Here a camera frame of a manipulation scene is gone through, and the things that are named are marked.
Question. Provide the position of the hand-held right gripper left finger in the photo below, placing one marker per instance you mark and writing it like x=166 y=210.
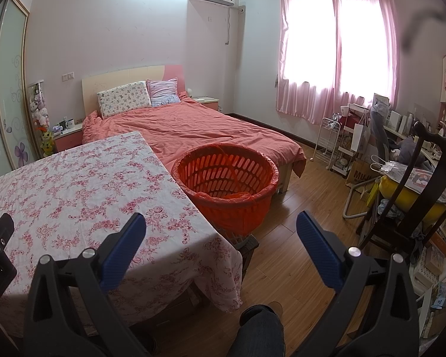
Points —
x=124 y=245

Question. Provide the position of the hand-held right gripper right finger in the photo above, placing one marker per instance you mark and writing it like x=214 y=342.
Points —
x=319 y=245

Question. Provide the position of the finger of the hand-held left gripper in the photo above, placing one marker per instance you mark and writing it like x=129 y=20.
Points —
x=2 y=230

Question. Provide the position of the table with floral cloth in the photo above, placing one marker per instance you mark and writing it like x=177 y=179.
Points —
x=96 y=193

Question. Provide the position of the wooden bed base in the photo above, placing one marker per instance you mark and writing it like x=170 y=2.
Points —
x=285 y=180

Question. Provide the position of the black plastic stool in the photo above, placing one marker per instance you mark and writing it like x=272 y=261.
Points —
x=245 y=249

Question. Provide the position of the brown paper bag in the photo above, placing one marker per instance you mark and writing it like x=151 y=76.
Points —
x=360 y=174

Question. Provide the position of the white rolling cart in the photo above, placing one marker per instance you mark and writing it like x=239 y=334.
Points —
x=349 y=152

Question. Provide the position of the green yellow plush toy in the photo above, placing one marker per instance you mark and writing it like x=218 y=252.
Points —
x=47 y=143

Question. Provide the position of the white plastic bag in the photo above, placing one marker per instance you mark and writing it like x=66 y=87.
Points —
x=392 y=167

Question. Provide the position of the person's leg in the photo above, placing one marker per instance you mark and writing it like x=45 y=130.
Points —
x=256 y=334

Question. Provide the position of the pink nightstand with mugs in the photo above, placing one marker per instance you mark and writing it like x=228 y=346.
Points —
x=68 y=137

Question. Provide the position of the white paper bag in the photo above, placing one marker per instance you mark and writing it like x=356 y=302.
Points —
x=359 y=137

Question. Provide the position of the stack of books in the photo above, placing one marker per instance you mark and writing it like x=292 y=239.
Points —
x=435 y=279

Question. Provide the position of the dark mug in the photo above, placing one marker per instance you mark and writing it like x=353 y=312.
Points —
x=63 y=123

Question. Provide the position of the newspaper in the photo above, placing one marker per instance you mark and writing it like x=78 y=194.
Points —
x=423 y=178

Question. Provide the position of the white mug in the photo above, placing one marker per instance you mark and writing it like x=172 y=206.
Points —
x=70 y=122

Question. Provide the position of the clear plush toy organizer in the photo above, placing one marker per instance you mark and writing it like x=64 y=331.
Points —
x=40 y=108

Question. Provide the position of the grey cloth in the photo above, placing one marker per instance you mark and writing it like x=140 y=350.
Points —
x=407 y=150

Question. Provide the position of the wardrobe with flower doors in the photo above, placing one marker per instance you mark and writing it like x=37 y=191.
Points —
x=9 y=93

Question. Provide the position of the dark wooden chair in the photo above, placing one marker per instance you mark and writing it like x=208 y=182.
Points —
x=433 y=163

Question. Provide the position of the bed with pink duvet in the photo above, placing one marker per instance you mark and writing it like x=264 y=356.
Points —
x=208 y=130

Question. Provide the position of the floral print pillow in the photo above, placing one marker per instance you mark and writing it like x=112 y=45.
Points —
x=124 y=98

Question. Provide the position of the framed picture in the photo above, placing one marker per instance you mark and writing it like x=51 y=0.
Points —
x=380 y=101

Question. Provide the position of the pink striped pillow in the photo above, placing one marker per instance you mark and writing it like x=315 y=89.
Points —
x=163 y=91

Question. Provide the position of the cream and pink headboard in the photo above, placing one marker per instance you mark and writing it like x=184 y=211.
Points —
x=122 y=78

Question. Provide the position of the air conditioner pipe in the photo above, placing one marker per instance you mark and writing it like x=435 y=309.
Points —
x=228 y=26

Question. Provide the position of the white tube frame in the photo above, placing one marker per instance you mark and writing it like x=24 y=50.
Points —
x=347 y=202

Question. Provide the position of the wall switch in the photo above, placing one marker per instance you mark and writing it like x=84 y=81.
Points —
x=68 y=76

